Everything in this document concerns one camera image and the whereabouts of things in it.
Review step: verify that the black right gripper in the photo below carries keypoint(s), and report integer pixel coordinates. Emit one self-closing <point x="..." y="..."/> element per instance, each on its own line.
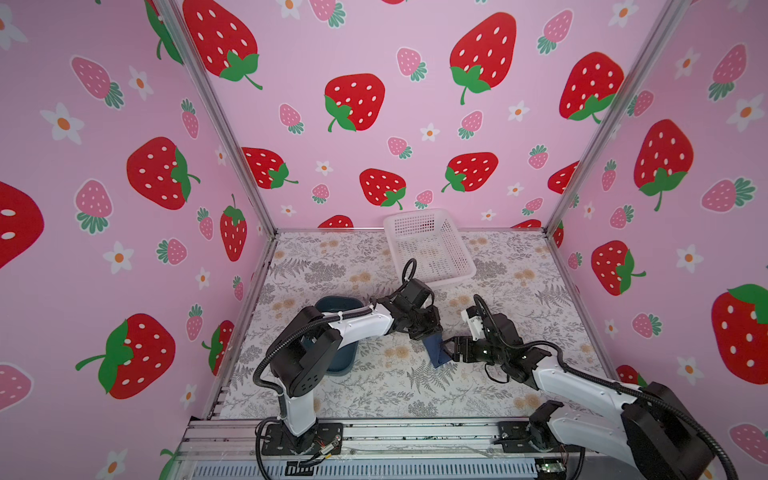
<point x="466" y="341"/>

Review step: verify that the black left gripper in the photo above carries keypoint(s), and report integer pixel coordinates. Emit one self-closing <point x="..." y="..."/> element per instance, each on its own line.
<point x="434" y="322"/>

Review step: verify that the dark blue paper napkin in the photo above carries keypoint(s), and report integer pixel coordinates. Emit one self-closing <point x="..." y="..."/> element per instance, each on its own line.
<point x="436" y="353"/>

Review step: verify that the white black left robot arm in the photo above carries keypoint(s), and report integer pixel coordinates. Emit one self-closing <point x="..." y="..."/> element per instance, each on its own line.
<point x="299" y="358"/>

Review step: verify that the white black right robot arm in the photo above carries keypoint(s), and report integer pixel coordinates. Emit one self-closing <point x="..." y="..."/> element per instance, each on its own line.
<point x="646" y="427"/>

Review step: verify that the white perforated plastic basket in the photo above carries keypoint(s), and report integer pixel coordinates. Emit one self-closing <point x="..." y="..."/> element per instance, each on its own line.
<point x="433" y="240"/>

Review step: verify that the dark teal plastic tray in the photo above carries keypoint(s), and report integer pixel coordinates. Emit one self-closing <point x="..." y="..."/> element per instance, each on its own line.
<point x="344" y="358"/>

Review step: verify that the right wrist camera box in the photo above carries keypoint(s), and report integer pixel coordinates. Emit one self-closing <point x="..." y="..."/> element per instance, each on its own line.
<point x="474" y="322"/>

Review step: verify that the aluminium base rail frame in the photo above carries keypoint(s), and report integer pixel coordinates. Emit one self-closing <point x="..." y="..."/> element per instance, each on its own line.
<point x="443" y="448"/>

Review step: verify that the aluminium corner post right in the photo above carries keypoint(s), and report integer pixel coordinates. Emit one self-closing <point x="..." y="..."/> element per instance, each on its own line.
<point x="659" y="35"/>

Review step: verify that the aluminium corner post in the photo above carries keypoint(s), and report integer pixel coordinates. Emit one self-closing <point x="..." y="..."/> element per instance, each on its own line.
<point x="180" y="35"/>
<point x="659" y="35"/>

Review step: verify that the aluminium corner post left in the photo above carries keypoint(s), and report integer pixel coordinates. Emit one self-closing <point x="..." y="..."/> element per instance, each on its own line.
<point x="180" y="35"/>

